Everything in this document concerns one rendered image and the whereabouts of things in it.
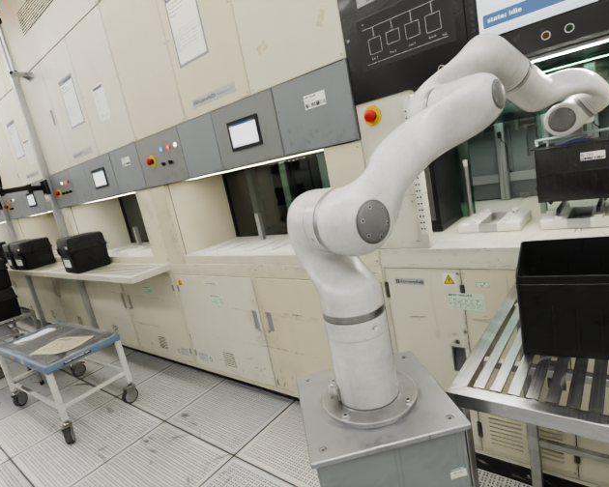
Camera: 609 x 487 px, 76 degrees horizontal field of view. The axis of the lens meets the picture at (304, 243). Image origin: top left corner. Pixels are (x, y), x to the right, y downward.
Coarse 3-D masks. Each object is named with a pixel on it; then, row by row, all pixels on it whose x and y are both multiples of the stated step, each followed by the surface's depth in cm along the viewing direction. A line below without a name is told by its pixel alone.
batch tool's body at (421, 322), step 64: (384, 0) 123; (576, 64) 137; (384, 128) 135; (448, 192) 163; (384, 256) 148; (448, 256) 133; (512, 256) 120; (448, 320) 139; (448, 384) 146; (512, 448) 138
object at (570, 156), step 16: (608, 128) 120; (544, 144) 139; (576, 144) 119; (592, 144) 117; (608, 144) 114; (544, 160) 125; (560, 160) 123; (576, 160) 120; (592, 160) 118; (608, 160) 115; (544, 176) 126; (560, 176) 124; (576, 176) 121; (592, 176) 119; (608, 176) 116; (544, 192) 128; (560, 192) 125; (576, 192) 122; (592, 192) 120; (608, 192) 117; (560, 208) 128
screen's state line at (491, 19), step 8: (528, 0) 101; (536, 0) 100; (544, 0) 99; (552, 0) 98; (560, 0) 97; (512, 8) 103; (520, 8) 102; (528, 8) 101; (536, 8) 100; (488, 16) 107; (496, 16) 106; (504, 16) 105; (512, 16) 104; (488, 24) 107; (496, 24) 106
